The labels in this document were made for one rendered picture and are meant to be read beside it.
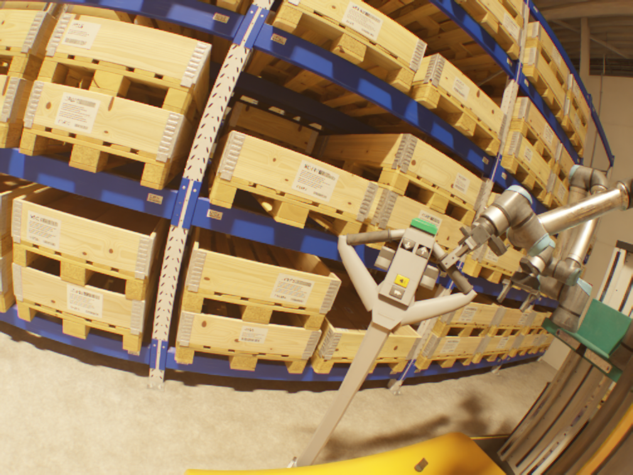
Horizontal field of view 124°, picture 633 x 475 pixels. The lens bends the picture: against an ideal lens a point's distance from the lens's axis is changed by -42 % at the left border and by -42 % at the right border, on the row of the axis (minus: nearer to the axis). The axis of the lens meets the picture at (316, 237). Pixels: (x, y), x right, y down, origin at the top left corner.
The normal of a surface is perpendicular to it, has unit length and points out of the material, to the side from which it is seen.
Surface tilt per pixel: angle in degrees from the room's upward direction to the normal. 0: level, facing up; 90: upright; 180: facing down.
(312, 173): 90
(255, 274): 90
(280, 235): 90
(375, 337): 90
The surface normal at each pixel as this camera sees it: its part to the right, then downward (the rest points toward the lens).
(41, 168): 0.35, 0.30
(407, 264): -0.23, -0.20
